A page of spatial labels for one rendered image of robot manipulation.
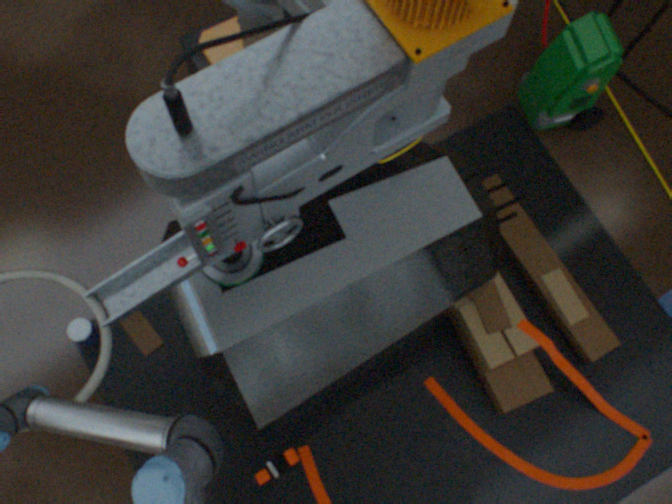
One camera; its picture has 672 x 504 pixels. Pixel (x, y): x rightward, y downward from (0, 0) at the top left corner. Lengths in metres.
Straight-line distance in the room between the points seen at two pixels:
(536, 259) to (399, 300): 1.04
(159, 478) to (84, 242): 2.13
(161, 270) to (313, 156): 0.64
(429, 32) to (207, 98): 0.53
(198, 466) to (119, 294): 0.85
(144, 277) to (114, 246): 1.22
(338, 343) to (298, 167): 0.78
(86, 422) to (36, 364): 1.60
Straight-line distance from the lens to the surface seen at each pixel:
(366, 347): 2.47
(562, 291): 3.29
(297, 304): 2.31
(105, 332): 2.20
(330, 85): 1.62
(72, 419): 1.84
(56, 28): 4.10
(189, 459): 1.52
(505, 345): 3.04
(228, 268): 2.33
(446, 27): 1.69
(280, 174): 1.85
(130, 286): 2.23
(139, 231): 3.42
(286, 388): 2.44
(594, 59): 3.32
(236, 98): 1.61
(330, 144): 1.85
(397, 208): 2.44
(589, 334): 3.29
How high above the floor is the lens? 3.10
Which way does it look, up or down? 71 degrees down
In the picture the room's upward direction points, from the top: 4 degrees clockwise
